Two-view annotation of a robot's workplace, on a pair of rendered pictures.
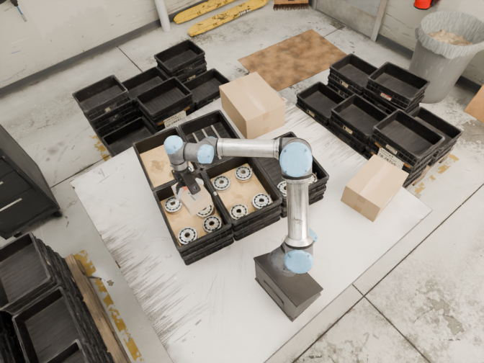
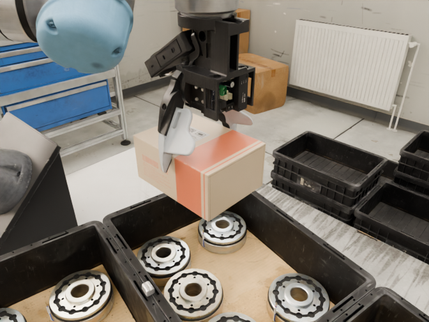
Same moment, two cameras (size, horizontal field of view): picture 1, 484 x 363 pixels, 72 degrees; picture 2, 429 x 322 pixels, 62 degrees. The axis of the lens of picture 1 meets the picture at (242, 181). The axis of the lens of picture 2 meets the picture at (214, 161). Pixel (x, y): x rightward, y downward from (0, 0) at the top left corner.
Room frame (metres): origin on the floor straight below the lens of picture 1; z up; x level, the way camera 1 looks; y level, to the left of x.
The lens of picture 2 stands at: (1.36, 0.16, 1.37)
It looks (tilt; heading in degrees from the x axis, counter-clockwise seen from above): 31 degrees down; 167
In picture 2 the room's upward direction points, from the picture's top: straight up
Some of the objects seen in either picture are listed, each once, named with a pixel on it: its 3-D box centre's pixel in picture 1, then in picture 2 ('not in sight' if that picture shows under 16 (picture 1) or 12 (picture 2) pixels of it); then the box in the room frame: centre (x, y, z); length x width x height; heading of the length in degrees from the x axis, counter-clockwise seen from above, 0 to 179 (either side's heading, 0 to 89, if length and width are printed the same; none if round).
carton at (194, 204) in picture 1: (191, 194); (198, 160); (0.90, 0.25, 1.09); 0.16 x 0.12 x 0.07; 33
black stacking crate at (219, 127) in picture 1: (212, 143); not in sight; (1.41, 0.16, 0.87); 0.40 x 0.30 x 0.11; 22
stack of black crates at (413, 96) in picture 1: (390, 101); not in sight; (2.13, -1.35, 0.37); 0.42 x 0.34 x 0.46; 33
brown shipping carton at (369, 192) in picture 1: (373, 187); not in sight; (1.02, -0.76, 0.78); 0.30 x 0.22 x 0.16; 132
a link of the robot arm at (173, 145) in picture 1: (176, 150); not in sight; (0.91, 0.26, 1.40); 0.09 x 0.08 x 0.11; 74
